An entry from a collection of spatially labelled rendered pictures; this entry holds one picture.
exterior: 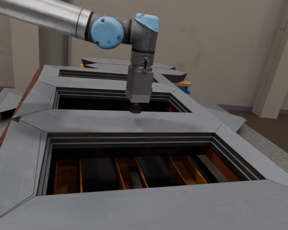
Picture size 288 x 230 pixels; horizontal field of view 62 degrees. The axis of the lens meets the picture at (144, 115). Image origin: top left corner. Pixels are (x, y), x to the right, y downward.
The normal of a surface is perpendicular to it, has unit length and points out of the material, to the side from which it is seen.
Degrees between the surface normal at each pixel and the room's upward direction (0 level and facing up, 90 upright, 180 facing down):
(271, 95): 90
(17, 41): 90
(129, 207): 0
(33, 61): 90
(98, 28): 90
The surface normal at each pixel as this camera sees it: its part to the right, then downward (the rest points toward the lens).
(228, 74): 0.15, 0.40
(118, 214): 0.14, -0.91
